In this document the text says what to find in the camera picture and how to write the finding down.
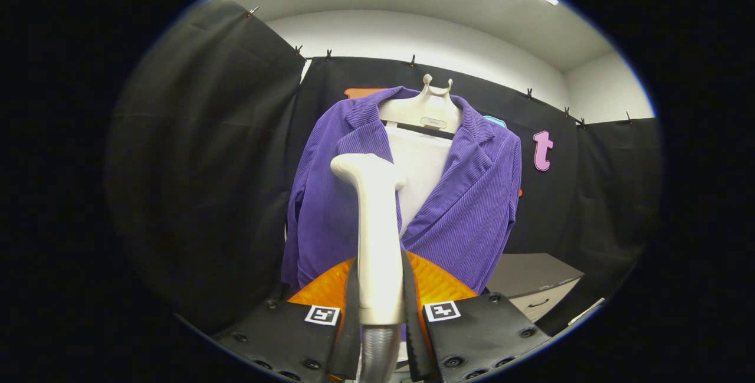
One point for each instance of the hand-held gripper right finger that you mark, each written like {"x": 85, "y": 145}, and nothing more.
{"x": 413, "y": 324}

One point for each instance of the grey topped white cabinet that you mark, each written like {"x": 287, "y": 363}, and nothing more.
{"x": 531, "y": 274}

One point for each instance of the white ironing form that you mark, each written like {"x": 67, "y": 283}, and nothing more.
{"x": 422, "y": 164}

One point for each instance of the white garment steamer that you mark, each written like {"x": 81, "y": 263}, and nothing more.
{"x": 377, "y": 235}

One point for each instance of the white garment hanger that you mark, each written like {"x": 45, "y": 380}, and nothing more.
{"x": 422, "y": 114}

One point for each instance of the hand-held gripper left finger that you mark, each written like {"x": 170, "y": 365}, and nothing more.
{"x": 351, "y": 324}

